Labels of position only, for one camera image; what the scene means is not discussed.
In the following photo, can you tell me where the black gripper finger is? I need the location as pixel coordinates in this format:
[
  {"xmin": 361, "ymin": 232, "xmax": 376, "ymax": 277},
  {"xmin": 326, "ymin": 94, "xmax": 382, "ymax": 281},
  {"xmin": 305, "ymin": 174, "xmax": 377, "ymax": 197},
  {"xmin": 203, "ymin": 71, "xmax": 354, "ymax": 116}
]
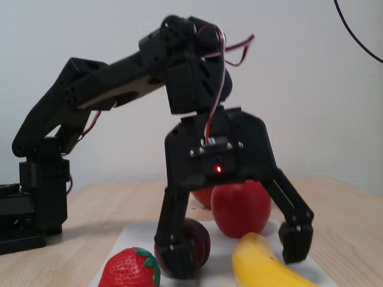
[{"xmin": 263, "ymin": 169, "xmax": 315, "ymax": 265}]

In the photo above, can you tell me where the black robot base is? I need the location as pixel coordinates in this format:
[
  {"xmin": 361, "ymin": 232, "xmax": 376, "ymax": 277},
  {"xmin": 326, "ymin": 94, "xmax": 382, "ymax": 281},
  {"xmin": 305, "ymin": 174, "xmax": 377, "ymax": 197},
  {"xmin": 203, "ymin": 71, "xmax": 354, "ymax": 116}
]
[{"xmin": 0, "ymin": 184, "xmax": 47, "ymax": 255}]

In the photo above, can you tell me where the white paper sheet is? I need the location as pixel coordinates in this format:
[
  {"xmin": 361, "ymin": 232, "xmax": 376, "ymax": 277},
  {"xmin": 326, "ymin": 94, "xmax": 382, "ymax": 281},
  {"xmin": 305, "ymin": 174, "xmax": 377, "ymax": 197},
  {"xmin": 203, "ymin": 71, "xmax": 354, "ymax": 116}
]
[{"xmin": 89, "ymin": 219, "xmax": 339, "ymax": 287}]

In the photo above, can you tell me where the dark purple toy plum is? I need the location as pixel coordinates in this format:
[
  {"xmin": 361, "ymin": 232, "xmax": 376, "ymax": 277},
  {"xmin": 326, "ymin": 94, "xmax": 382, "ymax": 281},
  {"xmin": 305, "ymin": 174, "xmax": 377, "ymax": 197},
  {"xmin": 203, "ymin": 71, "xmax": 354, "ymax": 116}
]
[{"xmin": 154, "ymin": 217, "xmax": 211, "ymax": 277}]

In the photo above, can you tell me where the red speckled bowl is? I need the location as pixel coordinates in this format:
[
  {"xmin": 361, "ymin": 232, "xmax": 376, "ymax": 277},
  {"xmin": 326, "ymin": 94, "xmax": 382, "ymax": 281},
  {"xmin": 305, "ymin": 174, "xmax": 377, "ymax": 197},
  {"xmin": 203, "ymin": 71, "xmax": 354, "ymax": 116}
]
[{"xmin": 191, "ymin": 187, "xmax": 217, "ymax": 210}]

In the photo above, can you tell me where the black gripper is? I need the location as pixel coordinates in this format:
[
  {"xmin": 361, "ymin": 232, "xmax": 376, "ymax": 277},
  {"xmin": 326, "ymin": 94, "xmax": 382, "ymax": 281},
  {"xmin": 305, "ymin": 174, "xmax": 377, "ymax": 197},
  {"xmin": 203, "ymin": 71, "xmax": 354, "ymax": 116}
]
[{"xmin": 153, "ymin": 106, "xmax": 276, "ymax": 279}]

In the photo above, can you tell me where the yellow toy banana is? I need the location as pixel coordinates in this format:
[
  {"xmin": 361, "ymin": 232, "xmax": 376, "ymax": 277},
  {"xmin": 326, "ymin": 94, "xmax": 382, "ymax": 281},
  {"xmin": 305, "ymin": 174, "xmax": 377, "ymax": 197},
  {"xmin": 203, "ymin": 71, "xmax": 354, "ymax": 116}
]
[{"xmin": 232, "ymin": 232, "xmax": 320, "ymax": 287}]

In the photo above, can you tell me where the red toy apple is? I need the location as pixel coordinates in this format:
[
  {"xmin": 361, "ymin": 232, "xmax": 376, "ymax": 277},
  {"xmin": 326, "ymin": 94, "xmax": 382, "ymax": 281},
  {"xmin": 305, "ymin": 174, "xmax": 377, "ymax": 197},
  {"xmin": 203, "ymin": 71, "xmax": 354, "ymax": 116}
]
[{"xmin": 211, "ymin": 180, "xmax": 272, "ymax": 239}]

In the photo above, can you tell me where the red white servo cable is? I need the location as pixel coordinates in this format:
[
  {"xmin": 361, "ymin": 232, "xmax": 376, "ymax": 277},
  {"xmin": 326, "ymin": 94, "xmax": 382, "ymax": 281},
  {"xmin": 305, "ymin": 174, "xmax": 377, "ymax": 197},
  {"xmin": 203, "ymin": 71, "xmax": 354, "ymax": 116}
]
[{"xmin": 197, "ymin": 25, "xmax": 256, "ymax": 147}]

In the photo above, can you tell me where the red toy strawberry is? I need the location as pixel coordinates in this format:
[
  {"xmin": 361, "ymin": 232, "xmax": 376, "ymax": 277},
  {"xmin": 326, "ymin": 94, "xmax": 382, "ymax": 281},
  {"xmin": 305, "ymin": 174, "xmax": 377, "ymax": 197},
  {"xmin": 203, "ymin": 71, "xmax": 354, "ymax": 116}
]
[{"xmin": 98, "ymin": 246, "xmax": 162, "ymax": 287}]

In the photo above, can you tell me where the thin dark hanging cable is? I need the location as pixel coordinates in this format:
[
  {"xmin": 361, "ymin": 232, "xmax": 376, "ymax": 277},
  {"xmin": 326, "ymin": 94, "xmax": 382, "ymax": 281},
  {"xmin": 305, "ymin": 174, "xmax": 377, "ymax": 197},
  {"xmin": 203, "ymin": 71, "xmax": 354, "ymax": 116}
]
[{"xmin": 333, "ymin": 0, "xmax": 383, "ymax": 64}]

